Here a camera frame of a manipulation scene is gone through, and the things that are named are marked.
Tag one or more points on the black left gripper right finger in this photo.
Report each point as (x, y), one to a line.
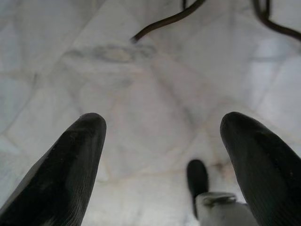
(270, 179)

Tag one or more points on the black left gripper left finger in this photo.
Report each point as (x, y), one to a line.
(61, 179)

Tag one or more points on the black curved metal table leg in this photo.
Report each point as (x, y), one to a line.
(169, 20)
(270, 23)

